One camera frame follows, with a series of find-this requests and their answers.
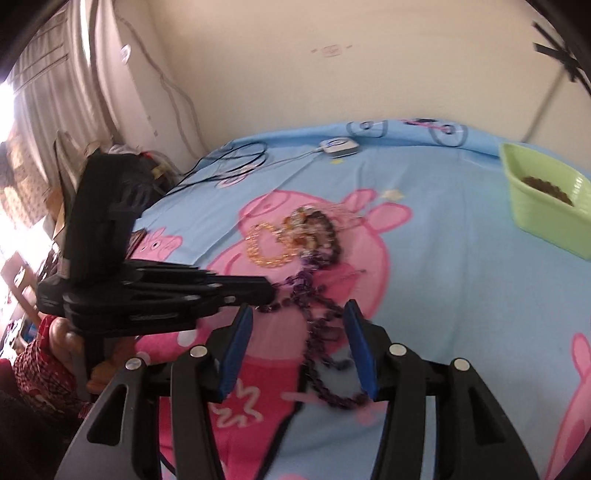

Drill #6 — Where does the white charger cable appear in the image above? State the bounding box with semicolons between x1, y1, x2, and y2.
264;147;324;168

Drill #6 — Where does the white standing air conditioner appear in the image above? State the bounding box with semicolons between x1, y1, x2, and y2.
90;0;155;155

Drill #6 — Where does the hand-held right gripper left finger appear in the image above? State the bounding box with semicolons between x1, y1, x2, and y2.
54;304;254;480

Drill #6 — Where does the multicolour bead bracelet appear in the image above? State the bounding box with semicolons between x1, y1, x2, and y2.
276;208;334;254

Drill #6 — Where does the wooden chair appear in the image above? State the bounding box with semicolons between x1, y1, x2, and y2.
0;250;44;326

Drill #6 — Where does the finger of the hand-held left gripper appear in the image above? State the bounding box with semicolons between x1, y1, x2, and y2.
126;259;219;289
133;274;279;334

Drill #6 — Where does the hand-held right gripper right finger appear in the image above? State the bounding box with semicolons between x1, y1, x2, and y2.
342;299;541;480

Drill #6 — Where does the grey curtain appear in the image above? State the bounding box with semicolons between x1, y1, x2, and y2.
8;0;118;227

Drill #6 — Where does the purple bead necklace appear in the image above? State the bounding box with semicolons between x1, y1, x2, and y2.
256;267;371;410

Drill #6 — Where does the white charger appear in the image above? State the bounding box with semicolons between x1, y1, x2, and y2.
318;137;360;160

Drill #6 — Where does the black tape cross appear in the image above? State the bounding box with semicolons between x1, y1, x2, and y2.
531;20;591;85

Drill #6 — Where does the brown bead bracelet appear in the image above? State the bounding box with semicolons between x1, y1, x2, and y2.
521;174;576;208

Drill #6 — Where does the green plastic box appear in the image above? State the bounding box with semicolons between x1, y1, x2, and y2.
499;142;591;260

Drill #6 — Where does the blue cartoon printed bed sheet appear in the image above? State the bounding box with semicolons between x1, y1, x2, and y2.
88;117;591;480

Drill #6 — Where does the white wall pipe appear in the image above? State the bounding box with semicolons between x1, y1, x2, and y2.
115;13;209;158

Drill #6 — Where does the person's left hand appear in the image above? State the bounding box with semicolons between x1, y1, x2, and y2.
46;316;139;395

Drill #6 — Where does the person's left forearm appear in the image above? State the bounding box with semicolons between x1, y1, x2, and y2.
11;316;93;418

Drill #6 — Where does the black cable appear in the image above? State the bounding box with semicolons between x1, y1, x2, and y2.
163;140;269;198

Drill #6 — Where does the amber bead bracelet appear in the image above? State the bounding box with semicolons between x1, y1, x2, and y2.
245;222;302;270

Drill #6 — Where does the pink crystal necklace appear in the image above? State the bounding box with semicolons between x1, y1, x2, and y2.
323;202;372;232

